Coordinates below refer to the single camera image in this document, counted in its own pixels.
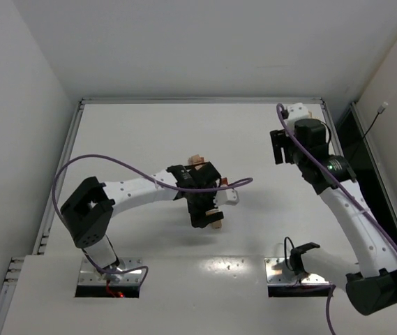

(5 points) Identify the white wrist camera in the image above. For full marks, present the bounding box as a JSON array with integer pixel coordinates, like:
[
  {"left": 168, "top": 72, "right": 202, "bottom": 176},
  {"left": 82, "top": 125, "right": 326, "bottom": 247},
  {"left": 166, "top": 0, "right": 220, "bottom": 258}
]
[
  {"left": 214, "top": 188, "right": 239, "bottom": 207},
  {"left": 283, "top": 103, "right": 310, "bottom": 124}
]

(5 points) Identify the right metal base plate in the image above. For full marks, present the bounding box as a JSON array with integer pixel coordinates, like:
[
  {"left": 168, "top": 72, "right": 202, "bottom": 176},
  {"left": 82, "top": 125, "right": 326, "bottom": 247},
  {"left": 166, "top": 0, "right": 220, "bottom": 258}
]
[{"left": 264, "top": 257, "right": 331, "bottom": 288}]

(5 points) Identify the striped zebrawood block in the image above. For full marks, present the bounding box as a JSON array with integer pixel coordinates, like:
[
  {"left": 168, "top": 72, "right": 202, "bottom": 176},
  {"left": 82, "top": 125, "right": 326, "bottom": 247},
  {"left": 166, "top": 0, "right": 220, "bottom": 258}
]
[{"left": 206, "top": 209, "right": 224, "bottom": 224}]

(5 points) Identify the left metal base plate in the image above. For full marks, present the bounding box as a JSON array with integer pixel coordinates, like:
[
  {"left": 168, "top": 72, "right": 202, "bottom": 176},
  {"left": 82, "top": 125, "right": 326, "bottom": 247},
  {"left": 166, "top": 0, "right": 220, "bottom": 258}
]
[{"left": 77, "top": 258, "right": 145, "bottom": 288}]

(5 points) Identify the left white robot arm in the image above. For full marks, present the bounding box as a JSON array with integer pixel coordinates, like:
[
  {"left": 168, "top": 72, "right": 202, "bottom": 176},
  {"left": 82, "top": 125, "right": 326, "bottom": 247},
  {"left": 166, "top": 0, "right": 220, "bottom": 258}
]
[{"left": 61, "top": 162, "right": 224, "bottom": 274}]

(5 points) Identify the purple cable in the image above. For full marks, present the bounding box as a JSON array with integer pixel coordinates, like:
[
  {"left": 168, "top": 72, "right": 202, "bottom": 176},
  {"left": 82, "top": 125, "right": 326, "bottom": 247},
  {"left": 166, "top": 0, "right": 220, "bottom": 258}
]
[
  {"left": 276, "top": 102, "right": 397, "bottom": 335},
  {"left": 52, "top": 154, "right": 255, "bottom": 290}
]

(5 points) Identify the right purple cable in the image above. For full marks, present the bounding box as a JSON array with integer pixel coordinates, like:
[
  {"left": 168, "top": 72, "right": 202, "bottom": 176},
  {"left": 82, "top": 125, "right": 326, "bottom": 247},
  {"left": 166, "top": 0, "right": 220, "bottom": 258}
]
[{"left": 276, "top": 102, "right": 397, "bottom": 335}]

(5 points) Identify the black cable with white plug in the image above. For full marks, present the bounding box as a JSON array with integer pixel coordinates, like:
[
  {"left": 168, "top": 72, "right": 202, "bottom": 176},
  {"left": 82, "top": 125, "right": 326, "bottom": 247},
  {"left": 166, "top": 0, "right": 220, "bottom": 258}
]
[{"left": 344, "top": 101, "right": 389, "bottom": 165}]

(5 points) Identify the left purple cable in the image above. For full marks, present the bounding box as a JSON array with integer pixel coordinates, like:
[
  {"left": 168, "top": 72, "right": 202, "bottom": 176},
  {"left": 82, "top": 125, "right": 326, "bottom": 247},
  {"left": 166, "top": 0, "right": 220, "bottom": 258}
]
[{"left": 52, "top": 154, "right": 255, "bottom": 290}]

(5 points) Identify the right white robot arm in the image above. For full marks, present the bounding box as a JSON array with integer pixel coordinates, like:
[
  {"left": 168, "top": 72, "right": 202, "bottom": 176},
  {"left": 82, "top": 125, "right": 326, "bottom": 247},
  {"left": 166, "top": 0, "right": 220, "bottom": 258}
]
[{"left": 270, "top": 118, "right": 397, "bottom": 315}]

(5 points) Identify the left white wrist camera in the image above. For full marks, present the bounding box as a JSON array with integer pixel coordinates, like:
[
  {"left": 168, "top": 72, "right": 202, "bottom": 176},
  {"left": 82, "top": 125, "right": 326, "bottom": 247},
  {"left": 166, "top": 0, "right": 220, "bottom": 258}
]
[{"left": 214, "top": 188, "right": 239, "bottom": 207}]

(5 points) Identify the small light wood cube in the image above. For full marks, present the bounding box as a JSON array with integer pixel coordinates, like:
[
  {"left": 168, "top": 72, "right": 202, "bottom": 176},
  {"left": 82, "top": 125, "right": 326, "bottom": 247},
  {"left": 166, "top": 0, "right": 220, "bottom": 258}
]
[{"left": 211, "top": 221, "right": 222, "bottom": 230}]

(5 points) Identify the metal base plate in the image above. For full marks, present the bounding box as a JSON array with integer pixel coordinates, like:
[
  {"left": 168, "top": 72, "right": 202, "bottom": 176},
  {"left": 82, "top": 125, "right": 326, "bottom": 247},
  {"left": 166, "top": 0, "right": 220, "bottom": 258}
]
[
  {"left": 264, "top": 257, "right": 331, "bottom": 288},
  {"left": 77, "top": 258, "right": 145, "bottom": 288}
]

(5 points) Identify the aluminium table frame rail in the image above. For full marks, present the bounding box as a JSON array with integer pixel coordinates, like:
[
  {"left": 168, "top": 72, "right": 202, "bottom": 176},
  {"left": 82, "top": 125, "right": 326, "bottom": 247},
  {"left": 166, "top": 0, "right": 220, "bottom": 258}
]
[{"left": 0, "top": 97, "right": 397, "bottom": 334}]

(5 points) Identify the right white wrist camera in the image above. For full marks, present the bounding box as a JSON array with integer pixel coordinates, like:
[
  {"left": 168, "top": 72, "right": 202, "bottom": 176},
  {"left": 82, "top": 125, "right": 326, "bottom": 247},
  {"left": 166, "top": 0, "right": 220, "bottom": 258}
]
[{"left": 283, "top": 103, "right": 310, "bottom": 124}]

